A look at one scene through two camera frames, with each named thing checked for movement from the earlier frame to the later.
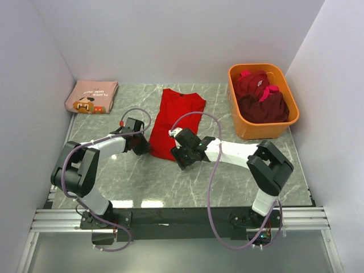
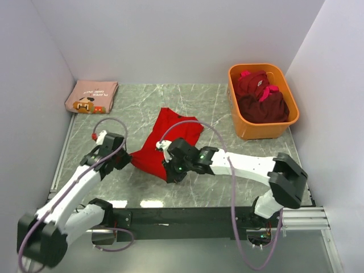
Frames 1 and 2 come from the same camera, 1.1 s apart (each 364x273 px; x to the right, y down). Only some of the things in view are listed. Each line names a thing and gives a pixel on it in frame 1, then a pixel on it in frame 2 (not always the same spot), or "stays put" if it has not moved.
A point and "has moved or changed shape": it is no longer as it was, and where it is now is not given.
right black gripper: x=177 y=153 to x=172 y=176
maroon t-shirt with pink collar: x=256 y=83 stays put
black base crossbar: x=143 y=224 stays put
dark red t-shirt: x=273 y=110 stays put
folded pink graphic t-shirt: x=92 y=96 stays put
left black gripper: x=145 y=148 to x=126 y=158
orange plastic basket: x=261 y=102 stays put
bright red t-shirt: x=172 y=104 has moved or changed shape
